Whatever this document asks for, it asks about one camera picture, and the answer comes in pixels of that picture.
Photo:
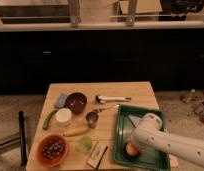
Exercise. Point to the metal spoon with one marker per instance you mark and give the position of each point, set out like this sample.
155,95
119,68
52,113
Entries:
98,110

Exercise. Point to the black bar on floor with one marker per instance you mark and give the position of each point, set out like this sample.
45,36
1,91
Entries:
23,151

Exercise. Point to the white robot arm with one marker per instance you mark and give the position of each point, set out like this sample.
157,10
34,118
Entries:
147,132

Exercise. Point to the grey folded cloth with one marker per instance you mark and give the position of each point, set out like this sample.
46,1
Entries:
134,120

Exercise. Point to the green cucumber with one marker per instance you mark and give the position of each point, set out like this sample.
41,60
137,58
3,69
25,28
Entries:
48,119

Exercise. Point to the orange bowl with nuts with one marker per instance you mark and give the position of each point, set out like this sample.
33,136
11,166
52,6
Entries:
52,150

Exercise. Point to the white handled kitchen tool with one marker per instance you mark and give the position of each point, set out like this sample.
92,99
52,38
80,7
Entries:
104,99

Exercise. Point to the orange red apple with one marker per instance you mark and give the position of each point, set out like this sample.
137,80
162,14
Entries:
131,150

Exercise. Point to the white round container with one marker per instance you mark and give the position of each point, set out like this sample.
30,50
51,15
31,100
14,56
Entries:
64,116

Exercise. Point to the dark red bowl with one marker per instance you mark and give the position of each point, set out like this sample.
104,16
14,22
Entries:
76,102

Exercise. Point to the blue sponge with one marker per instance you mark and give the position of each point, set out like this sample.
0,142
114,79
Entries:
60,102

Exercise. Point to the green plastic cup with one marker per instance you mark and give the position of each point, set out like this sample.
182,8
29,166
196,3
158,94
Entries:
84,144

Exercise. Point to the yellow banana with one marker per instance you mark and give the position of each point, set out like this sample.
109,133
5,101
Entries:
75,131

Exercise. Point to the green plastic tray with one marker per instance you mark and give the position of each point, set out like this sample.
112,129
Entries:
149,158

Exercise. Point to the clutter on floor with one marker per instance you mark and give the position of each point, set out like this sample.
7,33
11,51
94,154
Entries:
198,108

